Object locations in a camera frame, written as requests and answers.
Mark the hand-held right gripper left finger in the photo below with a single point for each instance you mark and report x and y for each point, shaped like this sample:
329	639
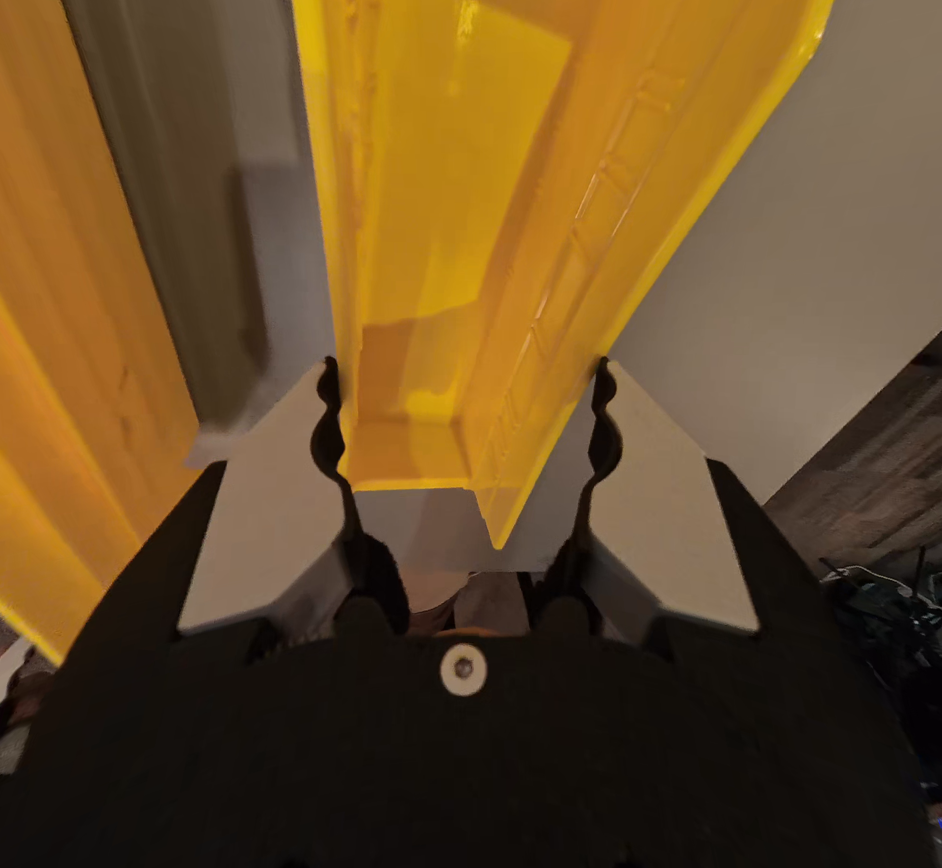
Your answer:
265	515

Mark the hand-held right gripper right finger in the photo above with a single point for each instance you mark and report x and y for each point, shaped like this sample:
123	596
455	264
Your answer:
662	515

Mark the yellow transparent plastic bin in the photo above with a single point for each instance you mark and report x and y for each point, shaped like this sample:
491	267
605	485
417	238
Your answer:
456	184
59	294

